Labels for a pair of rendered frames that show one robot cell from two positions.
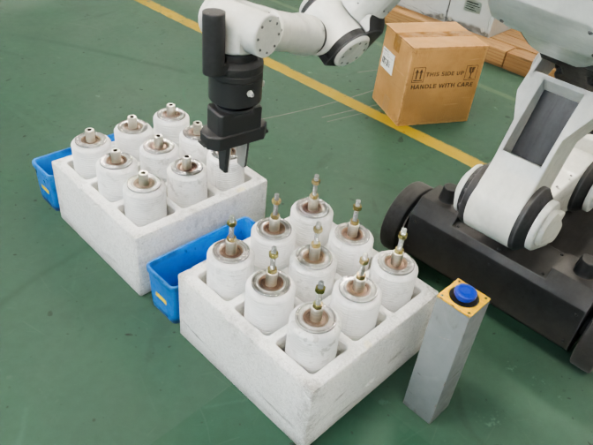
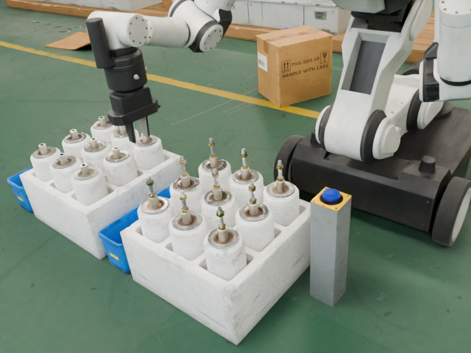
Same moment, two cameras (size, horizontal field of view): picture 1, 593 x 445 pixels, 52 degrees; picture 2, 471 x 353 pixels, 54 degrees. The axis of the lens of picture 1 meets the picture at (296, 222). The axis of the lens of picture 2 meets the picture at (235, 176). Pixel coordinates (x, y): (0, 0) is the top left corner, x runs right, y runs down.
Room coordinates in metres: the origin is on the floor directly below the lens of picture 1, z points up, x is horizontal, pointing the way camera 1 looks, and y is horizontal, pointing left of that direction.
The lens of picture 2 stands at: (-0.06, -0.11, 0.94)
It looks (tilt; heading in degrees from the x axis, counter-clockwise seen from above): 32 degrees down; 1
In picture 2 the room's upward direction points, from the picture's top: 6 degrees counter-clockwise
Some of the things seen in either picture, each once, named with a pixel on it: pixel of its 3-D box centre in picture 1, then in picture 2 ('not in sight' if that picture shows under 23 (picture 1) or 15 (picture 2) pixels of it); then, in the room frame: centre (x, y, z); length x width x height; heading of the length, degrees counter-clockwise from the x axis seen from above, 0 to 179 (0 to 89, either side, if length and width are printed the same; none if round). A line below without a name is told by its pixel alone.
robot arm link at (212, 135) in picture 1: (235, 107); (130, 91); (0.92, 0.12, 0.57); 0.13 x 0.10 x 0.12; 131
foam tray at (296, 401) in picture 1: (305, 313); (223, 244); (0.93, -0.04, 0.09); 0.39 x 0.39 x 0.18; 49
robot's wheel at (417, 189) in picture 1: (409, 218); (294, 163); (1.31, -0.30, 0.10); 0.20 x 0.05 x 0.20; 140
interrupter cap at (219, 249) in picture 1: (230, 251); (155, 205); (0.92, 0.12, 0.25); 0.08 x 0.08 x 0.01
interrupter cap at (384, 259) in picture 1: (395, 262); (280, 189); (0.94, -0.21, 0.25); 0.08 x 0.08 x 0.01
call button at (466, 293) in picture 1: (464, 294); (331, 196); (0.80, -0.31, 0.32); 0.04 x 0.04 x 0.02
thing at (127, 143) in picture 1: (135, 156); (82, 160); (1.36, 0.45, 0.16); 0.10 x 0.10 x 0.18
